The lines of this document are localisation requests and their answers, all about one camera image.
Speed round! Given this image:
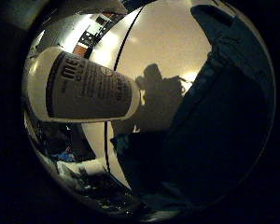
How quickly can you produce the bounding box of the thin black cable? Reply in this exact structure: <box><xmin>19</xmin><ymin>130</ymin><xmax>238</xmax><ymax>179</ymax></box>
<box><xmin>103</xmin><ymin>6</ymin><xmax>146</xmax><ymax>174</ymax></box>

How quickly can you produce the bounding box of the storage shelf rack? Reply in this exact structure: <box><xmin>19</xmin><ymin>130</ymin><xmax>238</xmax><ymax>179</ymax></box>
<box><xmin>72</xmin><ymin>11</ymin><xmax>117</xmax><ymax>60</ymax></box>

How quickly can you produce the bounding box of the blue cloth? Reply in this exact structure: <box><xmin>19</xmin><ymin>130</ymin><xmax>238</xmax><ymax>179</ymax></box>
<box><xmin>110</xmin><ymin>132</ymin><xmax>185</xmax><ymax>217</ymax></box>

